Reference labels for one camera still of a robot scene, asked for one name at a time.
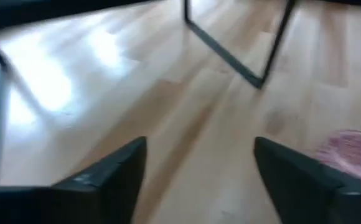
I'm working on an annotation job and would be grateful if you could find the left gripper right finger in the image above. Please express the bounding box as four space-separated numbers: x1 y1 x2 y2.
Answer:
254 136 361 224

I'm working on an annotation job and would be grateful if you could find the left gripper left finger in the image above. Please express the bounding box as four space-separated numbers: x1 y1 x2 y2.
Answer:
0 136 148 224

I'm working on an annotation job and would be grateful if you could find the pink patterned candle holder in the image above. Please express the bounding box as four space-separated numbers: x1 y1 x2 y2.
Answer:
309 129 361 187

